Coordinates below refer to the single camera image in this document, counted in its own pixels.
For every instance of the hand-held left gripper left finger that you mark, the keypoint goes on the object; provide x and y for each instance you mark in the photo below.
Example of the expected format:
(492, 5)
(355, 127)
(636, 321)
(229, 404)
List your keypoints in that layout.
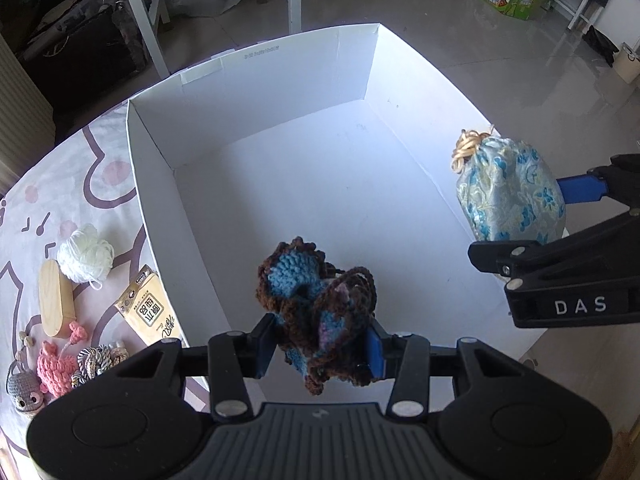
(264, 347)

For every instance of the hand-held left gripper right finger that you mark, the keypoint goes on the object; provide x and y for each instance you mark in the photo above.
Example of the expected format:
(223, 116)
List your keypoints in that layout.
(375, 357)

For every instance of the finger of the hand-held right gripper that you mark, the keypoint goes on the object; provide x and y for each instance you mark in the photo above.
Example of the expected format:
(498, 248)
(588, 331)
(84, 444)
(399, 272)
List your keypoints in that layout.
(560, 255)
(582, 187)

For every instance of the blue brown crochet piece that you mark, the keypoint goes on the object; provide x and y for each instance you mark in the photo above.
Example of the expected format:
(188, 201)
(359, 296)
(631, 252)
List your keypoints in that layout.
(300, 280)

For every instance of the small yellow carton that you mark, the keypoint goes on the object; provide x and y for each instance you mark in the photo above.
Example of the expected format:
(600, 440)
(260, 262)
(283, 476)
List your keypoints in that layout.
(147, 305)

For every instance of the white cardboard box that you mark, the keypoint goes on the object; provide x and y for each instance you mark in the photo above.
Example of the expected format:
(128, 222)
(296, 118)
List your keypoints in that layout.
(300, 185)

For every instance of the pink crochet toy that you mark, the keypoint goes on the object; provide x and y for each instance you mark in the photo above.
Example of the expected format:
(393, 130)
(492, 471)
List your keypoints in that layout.
(52, 367)

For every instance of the grey crochet mouse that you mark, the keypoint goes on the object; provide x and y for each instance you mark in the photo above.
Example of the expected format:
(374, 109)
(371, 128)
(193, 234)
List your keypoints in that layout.
(22, 390)

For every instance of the white bucket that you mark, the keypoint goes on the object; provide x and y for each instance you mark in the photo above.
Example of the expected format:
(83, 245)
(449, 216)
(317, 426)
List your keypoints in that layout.
(627, 62)

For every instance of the dark cloth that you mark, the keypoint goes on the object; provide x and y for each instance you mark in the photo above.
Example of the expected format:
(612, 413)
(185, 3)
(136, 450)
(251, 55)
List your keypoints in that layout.
(600, 45)

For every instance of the white yarn ball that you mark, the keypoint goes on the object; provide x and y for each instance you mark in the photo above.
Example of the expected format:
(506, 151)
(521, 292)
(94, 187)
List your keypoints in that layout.
(85, 252)

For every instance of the wooden block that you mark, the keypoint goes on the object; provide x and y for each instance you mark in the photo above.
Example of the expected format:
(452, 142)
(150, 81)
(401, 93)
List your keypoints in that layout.
(56, 295)

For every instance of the pink printed blanket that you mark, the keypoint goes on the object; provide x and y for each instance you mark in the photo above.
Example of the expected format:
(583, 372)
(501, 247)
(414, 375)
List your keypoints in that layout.
(30, 220)

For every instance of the black bag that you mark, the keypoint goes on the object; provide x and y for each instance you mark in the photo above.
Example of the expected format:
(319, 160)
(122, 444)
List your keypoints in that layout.
(85, 45)

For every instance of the white frame chair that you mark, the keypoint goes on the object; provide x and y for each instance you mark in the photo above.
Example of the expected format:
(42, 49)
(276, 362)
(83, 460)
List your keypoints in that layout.
(150, 15)

